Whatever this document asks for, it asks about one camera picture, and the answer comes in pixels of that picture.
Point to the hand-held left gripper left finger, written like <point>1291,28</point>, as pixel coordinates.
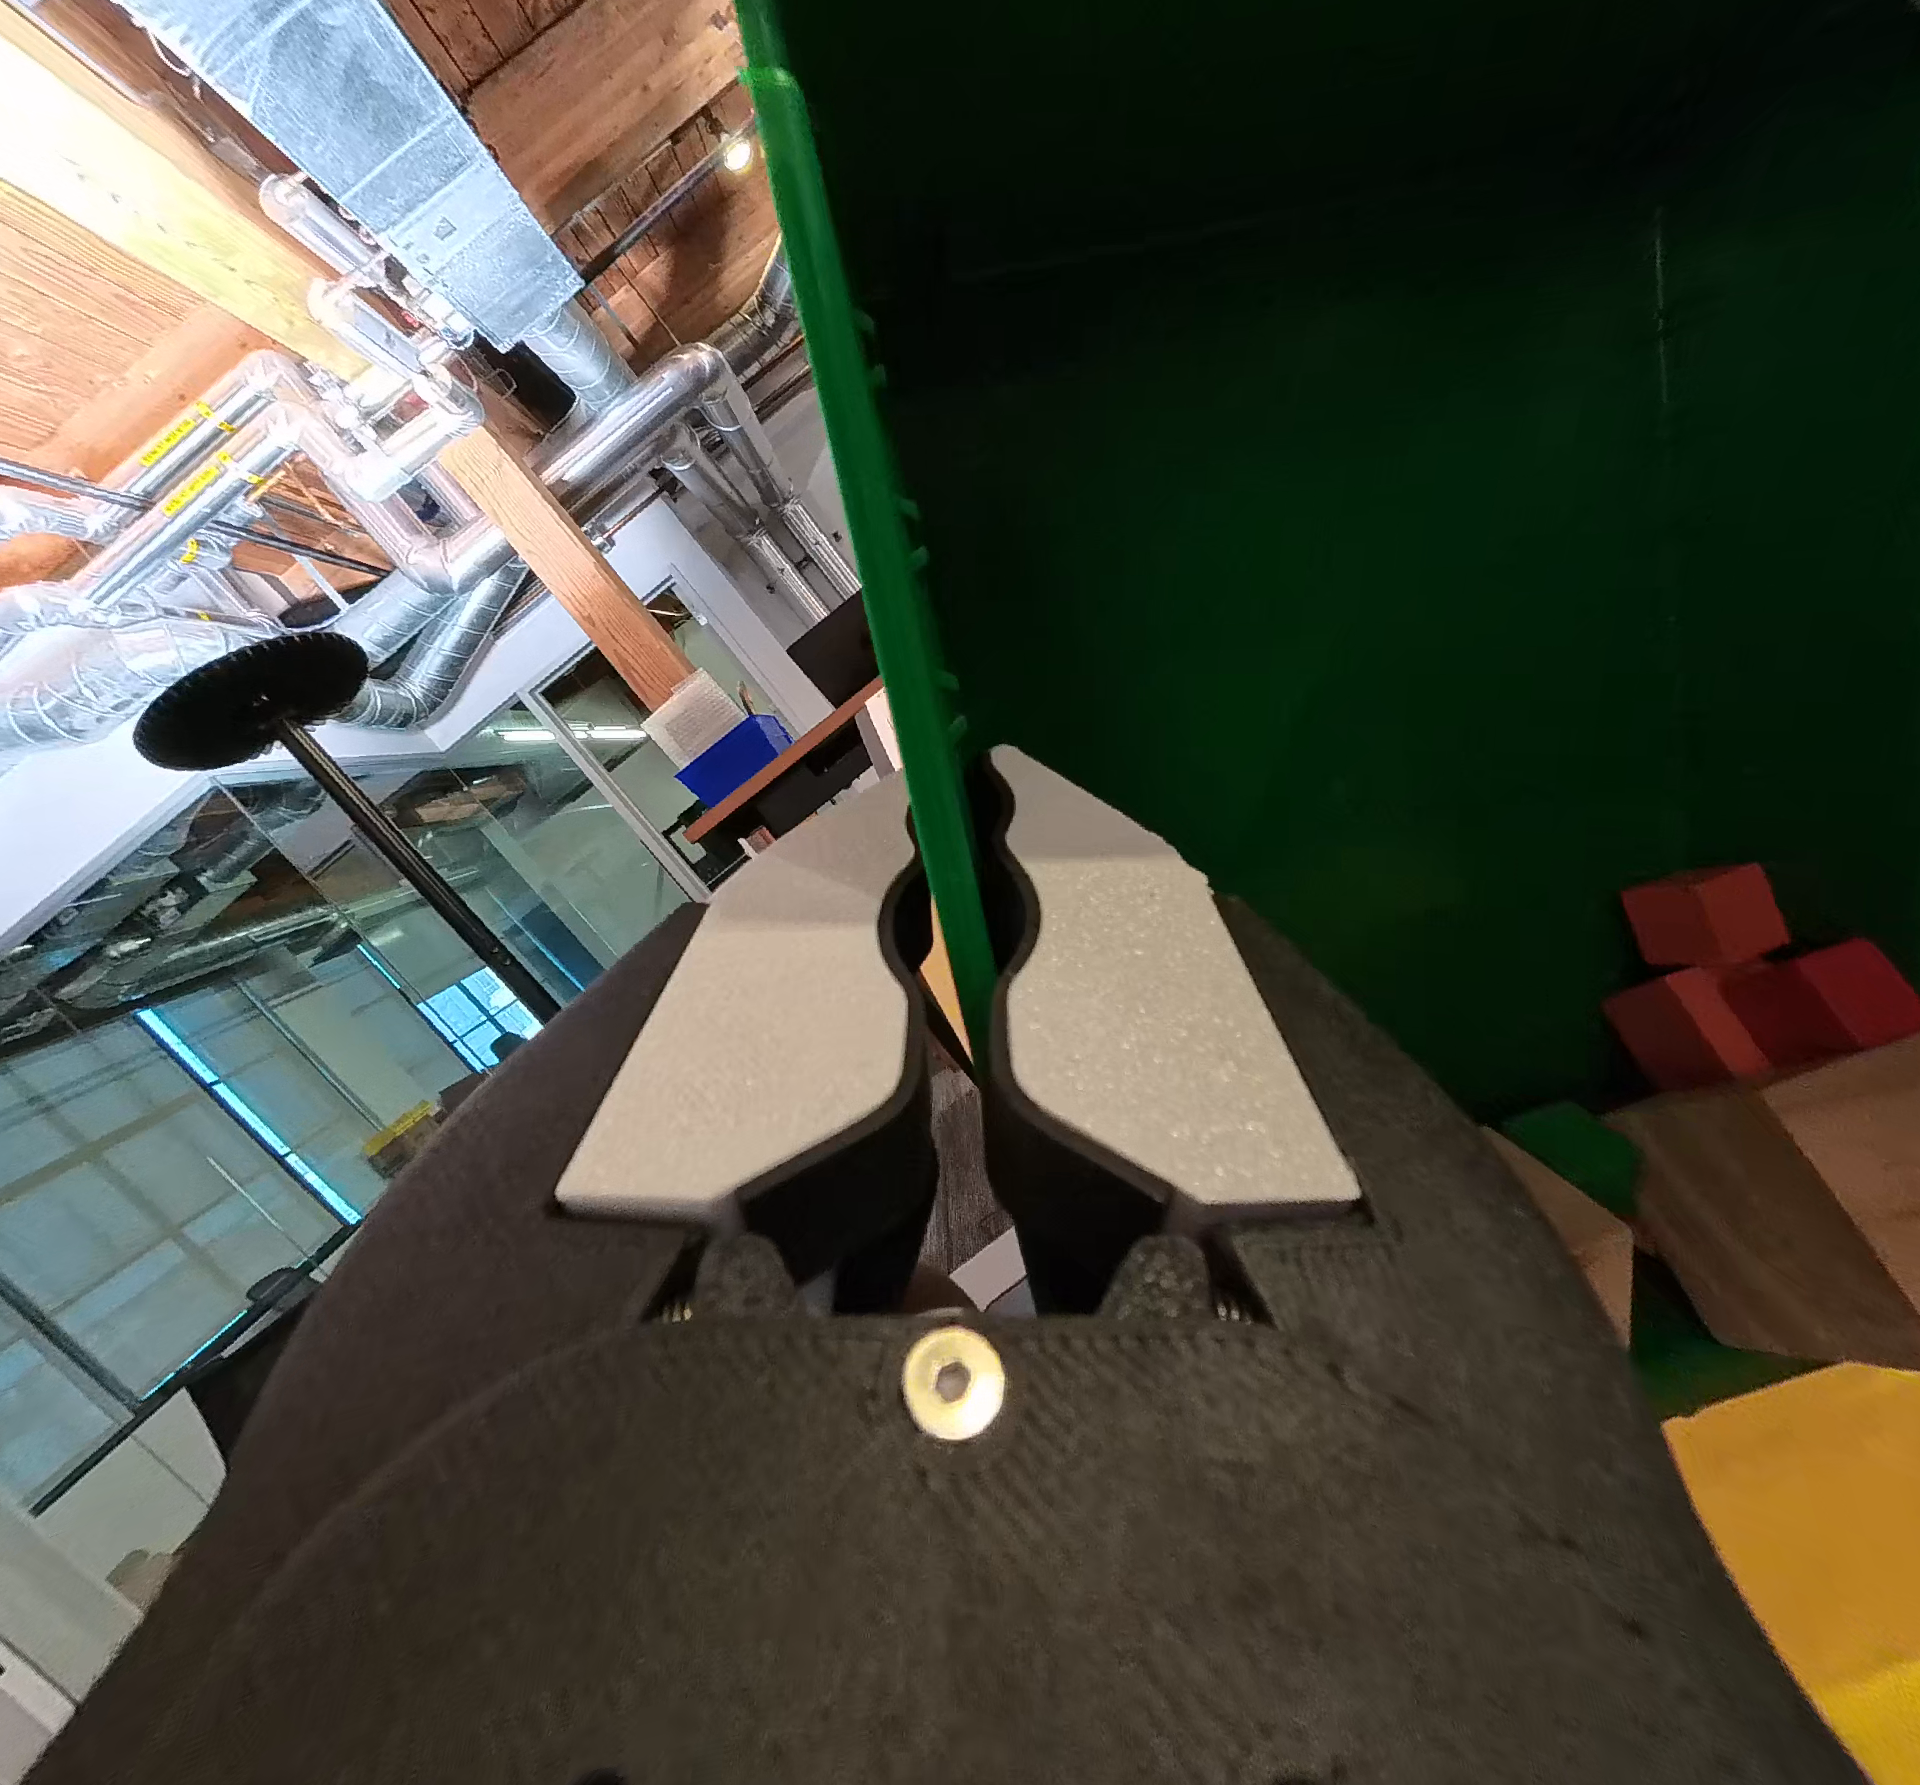
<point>752,1050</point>

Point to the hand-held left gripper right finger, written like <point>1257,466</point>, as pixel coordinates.
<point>1171,1036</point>

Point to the pile of coloured wooden cubes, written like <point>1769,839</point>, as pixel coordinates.
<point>1711,917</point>

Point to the green plastic box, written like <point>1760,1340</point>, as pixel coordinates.
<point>1351,466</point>

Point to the yellow plastic box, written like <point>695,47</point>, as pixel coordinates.
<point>1800,1517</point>

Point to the blue plastic crate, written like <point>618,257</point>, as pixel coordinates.
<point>735,767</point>

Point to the wood top standing desk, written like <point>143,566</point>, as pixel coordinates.
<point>780,762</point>

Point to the bubble wrap roll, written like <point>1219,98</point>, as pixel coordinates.
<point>690,712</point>

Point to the black laptop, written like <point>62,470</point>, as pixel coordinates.
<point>833,653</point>

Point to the black pole stand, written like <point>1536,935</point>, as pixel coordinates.
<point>248,707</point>

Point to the silver round pipes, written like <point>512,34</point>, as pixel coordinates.
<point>630,421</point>

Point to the insulated white pipes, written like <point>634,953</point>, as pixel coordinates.
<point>369,315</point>

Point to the ceiling spot lamp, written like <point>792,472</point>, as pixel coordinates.
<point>739,152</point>

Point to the wooden support post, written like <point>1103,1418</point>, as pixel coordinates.
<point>571,570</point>

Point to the rectangular metal duct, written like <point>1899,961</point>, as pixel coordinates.
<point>346,106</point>

